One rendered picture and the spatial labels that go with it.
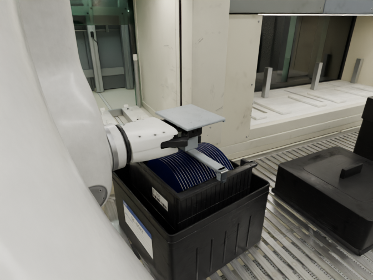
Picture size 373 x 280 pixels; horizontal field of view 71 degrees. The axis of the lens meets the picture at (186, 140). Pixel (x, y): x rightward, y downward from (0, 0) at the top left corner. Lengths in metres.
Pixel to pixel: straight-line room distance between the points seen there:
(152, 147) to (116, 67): 1.25
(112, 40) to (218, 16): 0.96
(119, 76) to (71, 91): 1.35
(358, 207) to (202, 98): 0.50
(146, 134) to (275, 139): 0.79
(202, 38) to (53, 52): 0.50
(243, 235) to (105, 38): 1.34
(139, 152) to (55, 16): 0.24
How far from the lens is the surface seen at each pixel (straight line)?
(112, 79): 1.70
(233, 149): 1.04
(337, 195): 0.78
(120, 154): 0.45
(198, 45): 0.79
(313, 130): 1.35
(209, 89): 0.83
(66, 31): 0.37
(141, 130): 0.49
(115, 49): 1.68
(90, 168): 0.36
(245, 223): 0.62
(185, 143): 0.48
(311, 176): 0.83
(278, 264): 0.69
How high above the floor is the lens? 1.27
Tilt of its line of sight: 25 degrees down
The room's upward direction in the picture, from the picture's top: straight up
